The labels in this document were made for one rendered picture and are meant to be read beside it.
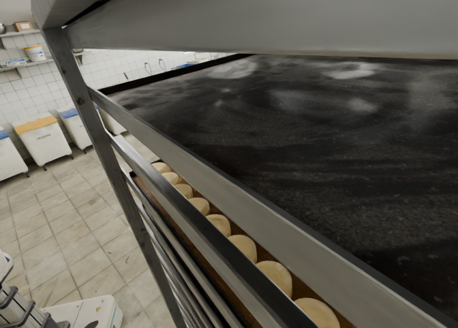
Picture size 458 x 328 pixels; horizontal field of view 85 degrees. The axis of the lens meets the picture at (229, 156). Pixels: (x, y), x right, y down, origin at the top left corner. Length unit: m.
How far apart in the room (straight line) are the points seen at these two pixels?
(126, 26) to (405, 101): 0.25
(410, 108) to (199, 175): 0.20
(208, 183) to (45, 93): 5.32
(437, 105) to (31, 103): 5.38
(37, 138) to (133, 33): 4.71
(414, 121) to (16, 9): 5.39
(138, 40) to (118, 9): 0.03
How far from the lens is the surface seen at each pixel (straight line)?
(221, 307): 0.30
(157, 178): 0.38
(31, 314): 1.89
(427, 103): 0.30
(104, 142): 0.55
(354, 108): 0.28
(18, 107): 5.43
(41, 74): 5.42
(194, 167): 0.16
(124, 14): 0.19
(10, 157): 4.92
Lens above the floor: 1.77
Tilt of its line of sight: 29 degrees down
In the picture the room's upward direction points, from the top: 9 degrees counter-clockwise
